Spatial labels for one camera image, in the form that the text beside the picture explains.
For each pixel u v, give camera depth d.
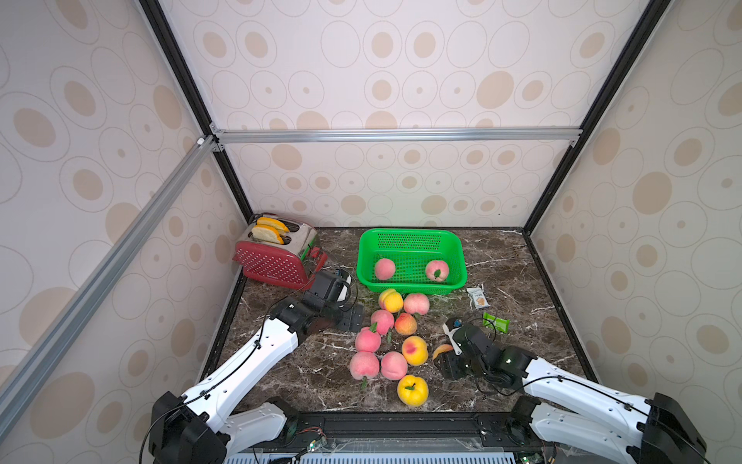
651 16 0.68
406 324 0.87
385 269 1.00
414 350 0.81
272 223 0.92
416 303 0.91
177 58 0.74
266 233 0.92
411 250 1.11
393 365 0.79
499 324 0.92
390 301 0.92
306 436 0.72
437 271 0.99
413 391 0.74
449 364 0.71
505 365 0.58
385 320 0.87
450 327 0.75
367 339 0.83
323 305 0.58
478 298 0.97
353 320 0.69
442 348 0.81
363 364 0.79
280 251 0.90
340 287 0.60
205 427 0.38
